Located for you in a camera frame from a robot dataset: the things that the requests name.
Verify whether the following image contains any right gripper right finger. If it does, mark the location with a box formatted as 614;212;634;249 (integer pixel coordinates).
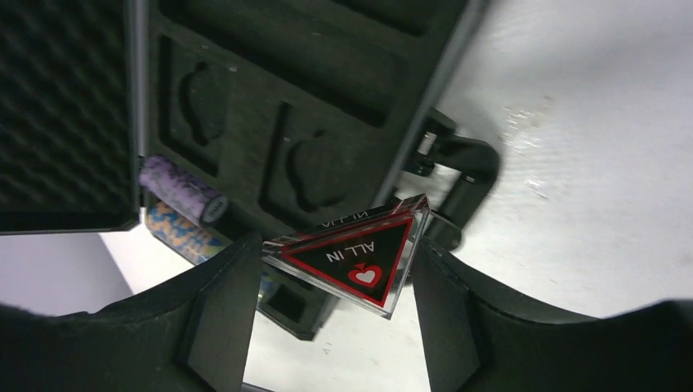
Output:
412;239;692;391

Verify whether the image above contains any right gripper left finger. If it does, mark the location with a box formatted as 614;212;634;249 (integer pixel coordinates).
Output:
1;234;262;391

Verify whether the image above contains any poker chip stack back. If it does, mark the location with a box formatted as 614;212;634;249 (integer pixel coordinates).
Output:
144;202;226;265

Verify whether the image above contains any poker chip stack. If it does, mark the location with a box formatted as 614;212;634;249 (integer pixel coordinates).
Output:
139;155;230;227
144;202;226;265

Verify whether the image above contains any red triangular button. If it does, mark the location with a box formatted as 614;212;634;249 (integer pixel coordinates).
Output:
262;194;431;319

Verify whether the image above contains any poker chip stack front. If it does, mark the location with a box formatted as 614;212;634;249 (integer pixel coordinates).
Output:
139;155;230;227

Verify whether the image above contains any black foam-lined carrying case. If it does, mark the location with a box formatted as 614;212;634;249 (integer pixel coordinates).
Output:
0;0;502;342

